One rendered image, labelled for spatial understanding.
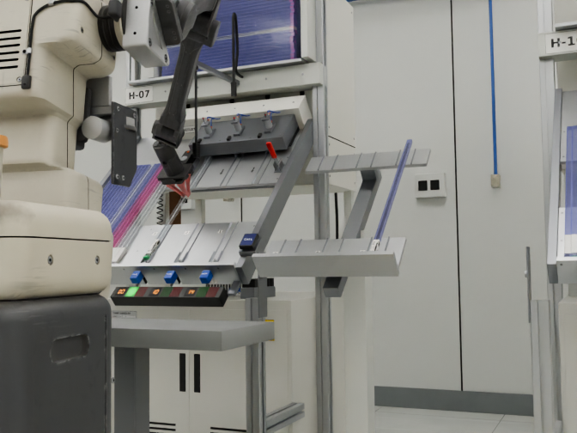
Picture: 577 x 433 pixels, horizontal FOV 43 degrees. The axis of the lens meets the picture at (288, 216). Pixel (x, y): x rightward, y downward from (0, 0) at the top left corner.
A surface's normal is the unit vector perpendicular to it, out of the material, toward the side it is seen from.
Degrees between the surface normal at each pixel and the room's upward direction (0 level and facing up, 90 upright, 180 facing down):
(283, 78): 90
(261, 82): 90
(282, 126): 43
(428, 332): 90
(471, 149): 90
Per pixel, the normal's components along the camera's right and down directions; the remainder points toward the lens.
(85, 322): 0.97, -0.03
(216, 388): -0.40, -0.05
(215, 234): -0.28, -0.77
